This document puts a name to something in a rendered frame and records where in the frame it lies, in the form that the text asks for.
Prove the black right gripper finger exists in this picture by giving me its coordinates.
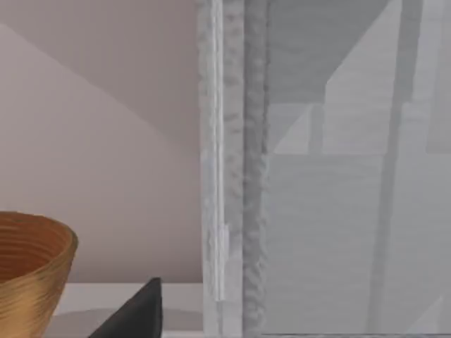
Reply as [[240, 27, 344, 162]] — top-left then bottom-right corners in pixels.
[[87, 277, 163, 338]]

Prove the woven tan basket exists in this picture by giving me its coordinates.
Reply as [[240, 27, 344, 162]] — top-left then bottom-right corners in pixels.
[[0, 211, 79, 338]]

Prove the grey cabinet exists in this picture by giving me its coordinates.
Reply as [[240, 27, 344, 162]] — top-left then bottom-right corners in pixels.
[[196, 0, 451, 338]]

